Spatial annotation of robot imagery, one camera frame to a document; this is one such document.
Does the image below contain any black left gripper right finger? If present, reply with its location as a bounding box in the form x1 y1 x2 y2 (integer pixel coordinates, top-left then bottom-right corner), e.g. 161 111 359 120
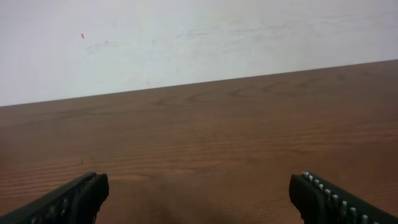
289 171 397 224

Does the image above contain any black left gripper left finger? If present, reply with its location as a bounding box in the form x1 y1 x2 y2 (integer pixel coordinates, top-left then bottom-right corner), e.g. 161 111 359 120
1 172 109 224

